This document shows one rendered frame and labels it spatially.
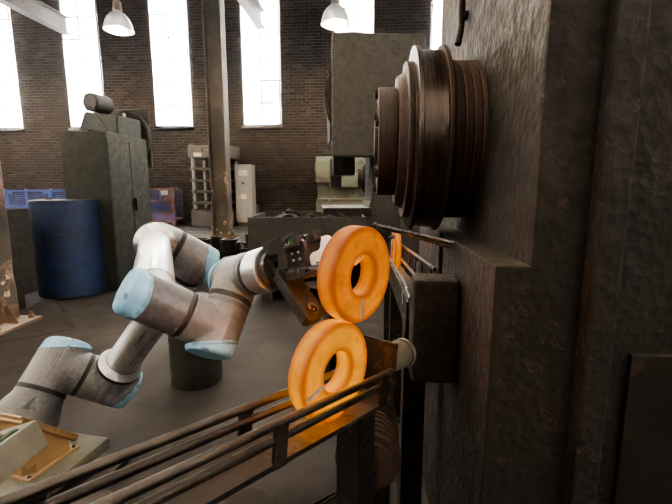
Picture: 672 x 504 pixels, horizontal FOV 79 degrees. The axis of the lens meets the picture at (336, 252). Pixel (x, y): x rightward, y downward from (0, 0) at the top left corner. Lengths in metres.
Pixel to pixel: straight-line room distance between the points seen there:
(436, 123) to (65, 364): 1.38
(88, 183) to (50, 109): 9.86
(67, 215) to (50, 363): 2.75
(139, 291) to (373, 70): 3.32
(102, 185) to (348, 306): 3.93
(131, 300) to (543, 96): 0.74
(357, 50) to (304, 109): 7.64
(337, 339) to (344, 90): 3.28
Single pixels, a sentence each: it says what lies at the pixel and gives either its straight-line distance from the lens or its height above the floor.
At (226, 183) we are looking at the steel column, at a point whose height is 1.06.
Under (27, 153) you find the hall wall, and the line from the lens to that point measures 14.70.
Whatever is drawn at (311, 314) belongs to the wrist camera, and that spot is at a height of 0.77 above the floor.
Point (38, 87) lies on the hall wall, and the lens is 14.57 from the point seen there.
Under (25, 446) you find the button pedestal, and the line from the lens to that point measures 0.87.
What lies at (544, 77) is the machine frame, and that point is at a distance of 0.74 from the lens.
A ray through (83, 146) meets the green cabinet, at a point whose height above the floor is 1.36.
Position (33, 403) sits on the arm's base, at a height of 0.33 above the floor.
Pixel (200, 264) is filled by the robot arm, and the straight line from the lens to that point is 1.34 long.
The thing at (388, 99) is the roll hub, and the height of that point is 1.21.
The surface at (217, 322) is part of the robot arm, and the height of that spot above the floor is 0.75.
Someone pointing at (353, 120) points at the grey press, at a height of 1.57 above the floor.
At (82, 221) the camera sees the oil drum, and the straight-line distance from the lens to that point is 4.34.
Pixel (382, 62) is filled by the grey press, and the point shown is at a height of 2.05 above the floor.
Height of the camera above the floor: 1.00
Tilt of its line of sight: 9 degrees down
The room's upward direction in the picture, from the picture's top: straight up
